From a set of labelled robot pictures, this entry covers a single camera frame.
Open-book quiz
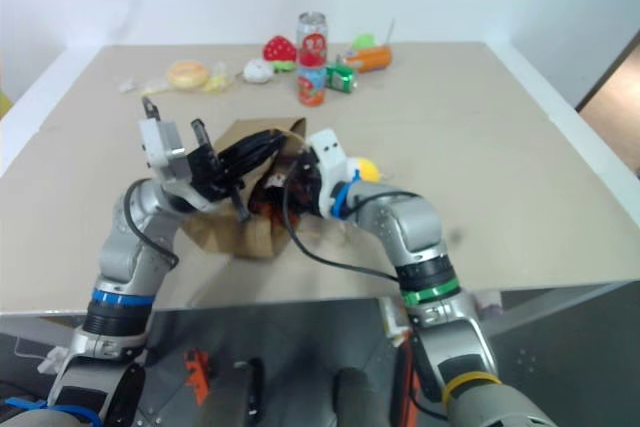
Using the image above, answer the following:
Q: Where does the orange cable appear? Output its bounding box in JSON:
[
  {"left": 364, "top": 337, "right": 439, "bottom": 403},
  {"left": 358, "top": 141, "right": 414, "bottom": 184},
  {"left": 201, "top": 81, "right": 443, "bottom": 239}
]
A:
[{"left": 397, "top": 334, "right": 422, "bottom": 427}]

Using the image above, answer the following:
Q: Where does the tan bread bun toy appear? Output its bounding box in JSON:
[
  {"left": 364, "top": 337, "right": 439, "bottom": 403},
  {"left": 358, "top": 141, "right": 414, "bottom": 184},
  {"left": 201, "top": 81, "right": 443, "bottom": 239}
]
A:
[{"left": 166, "top": 59, "right": 211, "bottom": 91}]

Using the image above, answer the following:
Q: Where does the brown wooden door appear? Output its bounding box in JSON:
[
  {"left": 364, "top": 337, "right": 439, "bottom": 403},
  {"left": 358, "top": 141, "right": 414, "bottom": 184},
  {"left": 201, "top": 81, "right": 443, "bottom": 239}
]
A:
[{"left": 574, "top": 26, "right": 640, "bottom": 173}]

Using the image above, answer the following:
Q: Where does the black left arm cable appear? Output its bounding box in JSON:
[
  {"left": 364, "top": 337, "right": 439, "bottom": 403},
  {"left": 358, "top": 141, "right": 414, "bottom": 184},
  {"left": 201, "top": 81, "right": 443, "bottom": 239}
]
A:
[{"left": 123, "top": 181, "right": 181, "bottom": 278}]

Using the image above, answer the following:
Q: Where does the green drink carton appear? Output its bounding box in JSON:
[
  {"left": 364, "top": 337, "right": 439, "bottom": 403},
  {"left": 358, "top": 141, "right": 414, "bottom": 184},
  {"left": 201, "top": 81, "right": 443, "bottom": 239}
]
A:
[{"left": 325, "top": 62, "right": 359, "bottom": 94}]

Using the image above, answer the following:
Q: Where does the black camera cable plug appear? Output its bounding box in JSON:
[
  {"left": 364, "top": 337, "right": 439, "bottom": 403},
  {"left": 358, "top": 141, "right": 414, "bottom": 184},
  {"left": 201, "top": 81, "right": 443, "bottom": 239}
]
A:
[{"left": 140, "top": 95, "right": 163, "bottom": 123}]

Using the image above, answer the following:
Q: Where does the brown paper bag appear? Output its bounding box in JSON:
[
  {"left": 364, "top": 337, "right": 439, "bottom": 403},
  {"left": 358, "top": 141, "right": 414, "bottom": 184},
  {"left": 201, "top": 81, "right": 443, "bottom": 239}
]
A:
[{"left": 181, "top": 116, "right": 309, "bottom": 261}]

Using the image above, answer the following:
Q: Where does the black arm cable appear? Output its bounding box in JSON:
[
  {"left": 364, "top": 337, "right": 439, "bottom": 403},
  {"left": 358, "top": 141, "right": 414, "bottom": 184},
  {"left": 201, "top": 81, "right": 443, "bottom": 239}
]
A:
[
  {"left": 281, "top": 174, "right": 404, "bottom": 293},
  {"left": 123, "top": 181, "right": 181, "bottom": 278}
]

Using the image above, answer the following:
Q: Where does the yellow and white plush toy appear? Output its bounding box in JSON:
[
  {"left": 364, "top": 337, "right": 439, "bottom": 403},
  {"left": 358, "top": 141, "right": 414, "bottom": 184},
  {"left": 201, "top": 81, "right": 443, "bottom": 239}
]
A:
[{"left": 349, "top": 155, "right": 387, "bottom": 185}]

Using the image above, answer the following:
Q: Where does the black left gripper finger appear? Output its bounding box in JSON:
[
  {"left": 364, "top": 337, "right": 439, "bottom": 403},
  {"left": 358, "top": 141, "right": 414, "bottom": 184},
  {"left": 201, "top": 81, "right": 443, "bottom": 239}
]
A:
[
  {"left": 227, "top": 144, "right": 284, "bottom": 178},
  {"left": 219, "top": 129, "right": 289, "bottom": 164}
]

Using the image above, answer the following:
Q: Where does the pink and red drink can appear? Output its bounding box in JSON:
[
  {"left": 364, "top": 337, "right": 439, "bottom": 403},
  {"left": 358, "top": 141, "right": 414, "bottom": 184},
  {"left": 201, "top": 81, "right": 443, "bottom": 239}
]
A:
[{"left": 297, "top": 11, "right": 330, "bottom": 69}]

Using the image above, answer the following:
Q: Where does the black rounded shape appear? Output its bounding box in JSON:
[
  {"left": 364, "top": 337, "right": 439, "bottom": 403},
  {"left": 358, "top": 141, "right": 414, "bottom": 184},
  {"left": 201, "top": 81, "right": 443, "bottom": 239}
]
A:
[{"left": 232, "top": 357, "right": 267, "bottom": 421}]

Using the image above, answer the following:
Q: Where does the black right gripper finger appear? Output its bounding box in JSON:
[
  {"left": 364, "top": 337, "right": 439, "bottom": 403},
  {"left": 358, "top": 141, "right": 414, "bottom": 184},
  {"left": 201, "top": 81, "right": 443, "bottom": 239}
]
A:
[
  {"left": 257, "top": 194, "right": 301, "bottom": 221},
  {"left": 263, "top": 165, "right": 297, "bottom": 193}
]

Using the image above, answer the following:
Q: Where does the yellow wrapped snack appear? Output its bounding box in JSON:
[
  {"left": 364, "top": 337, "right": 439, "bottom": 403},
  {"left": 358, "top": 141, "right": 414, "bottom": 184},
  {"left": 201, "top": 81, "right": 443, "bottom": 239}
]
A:
[{"left": 201, "top": 61, "right": 235, "bottom": 94}]

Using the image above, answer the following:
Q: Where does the white doughnut plush toy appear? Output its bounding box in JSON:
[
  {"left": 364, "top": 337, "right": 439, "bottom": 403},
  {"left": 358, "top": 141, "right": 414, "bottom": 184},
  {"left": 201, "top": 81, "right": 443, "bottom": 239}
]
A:
[{"left": 242, "top": 58, "right": 274, "bottom": 85}]

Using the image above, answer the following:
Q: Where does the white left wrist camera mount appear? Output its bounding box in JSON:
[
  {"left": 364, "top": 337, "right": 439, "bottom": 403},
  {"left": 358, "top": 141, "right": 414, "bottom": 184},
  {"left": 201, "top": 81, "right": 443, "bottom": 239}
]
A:
[{"left": 138, "top": 116, "right": 190, "bottom": 186}]

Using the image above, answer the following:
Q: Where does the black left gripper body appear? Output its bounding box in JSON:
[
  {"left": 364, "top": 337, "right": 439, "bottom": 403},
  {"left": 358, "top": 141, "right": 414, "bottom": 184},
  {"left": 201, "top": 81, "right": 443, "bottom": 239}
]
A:
[{"left": 185, "top": 119, "right": 249, "bottom": 204}]

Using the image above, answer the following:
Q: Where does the orange plastic part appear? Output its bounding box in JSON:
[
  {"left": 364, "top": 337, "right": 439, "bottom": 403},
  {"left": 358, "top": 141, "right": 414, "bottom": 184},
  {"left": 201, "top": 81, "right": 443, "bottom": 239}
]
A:
[{"left": 183, "top": 348, "right": 214, "bottom": 406}]

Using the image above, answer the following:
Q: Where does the red strawberry plush toy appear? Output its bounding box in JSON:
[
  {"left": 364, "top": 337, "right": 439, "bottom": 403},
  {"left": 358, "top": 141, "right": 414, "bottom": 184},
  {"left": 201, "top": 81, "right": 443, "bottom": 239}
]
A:
[{"left": 262, "top": 34, "right": 299, "bottom": 74}]

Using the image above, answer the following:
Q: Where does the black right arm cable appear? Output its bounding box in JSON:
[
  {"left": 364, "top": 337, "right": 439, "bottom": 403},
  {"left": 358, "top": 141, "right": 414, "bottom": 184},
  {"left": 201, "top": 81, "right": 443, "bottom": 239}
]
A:
[{"left": 281, "top": 174, "right": 404, "bottom": 293}]

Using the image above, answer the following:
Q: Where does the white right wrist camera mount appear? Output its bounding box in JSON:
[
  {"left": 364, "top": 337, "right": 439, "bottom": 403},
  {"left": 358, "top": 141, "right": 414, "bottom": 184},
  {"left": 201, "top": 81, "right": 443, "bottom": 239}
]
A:
[{"left": 306, "top": 128, "right": 362, "bottom": 221}]

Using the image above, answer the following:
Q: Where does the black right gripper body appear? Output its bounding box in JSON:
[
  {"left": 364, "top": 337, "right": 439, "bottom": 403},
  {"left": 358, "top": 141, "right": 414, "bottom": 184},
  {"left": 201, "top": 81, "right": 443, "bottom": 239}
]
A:
[{"left": 287, "top": 149, "right": 325, "bottom": 221}]

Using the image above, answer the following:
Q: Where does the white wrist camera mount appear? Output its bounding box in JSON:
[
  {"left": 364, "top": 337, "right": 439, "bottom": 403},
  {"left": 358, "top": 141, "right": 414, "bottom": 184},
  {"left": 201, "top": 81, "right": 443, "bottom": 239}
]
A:
[
  {"left": 138, "top": 116, "right": 190, "bottom": 186},
  {"left": 306, "top": 128, "right": 362, "bottom": 221}
]

